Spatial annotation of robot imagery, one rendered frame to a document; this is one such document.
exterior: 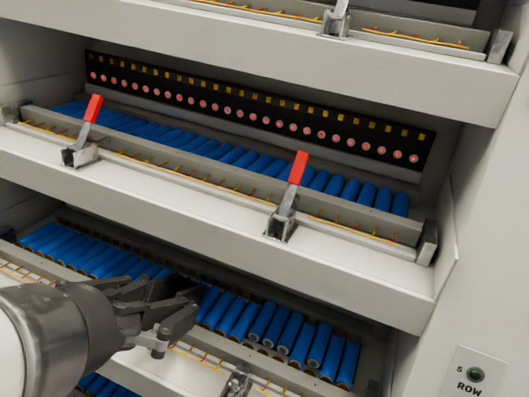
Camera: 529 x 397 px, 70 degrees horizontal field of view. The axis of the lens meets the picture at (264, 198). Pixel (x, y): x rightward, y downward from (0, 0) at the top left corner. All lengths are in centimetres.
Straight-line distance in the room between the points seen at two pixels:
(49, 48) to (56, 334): 51
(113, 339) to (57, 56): 49
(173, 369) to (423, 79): 41
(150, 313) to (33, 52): 44
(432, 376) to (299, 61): 31
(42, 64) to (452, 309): 64
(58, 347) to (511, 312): 35
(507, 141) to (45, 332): 37
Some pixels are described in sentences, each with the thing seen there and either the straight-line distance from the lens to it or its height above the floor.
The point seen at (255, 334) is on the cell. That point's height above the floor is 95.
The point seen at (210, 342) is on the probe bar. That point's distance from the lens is 50.
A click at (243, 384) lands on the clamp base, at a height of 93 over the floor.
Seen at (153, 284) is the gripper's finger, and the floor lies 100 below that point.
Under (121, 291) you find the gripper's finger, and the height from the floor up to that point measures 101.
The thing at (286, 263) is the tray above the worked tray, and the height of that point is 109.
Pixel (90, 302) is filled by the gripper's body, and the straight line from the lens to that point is 33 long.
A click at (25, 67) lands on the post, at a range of 68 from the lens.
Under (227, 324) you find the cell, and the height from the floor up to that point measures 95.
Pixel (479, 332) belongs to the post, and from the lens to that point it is 39.
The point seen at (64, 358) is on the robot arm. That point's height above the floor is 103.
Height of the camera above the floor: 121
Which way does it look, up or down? 10 degrees down
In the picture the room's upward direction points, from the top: 15 degrees clockwise
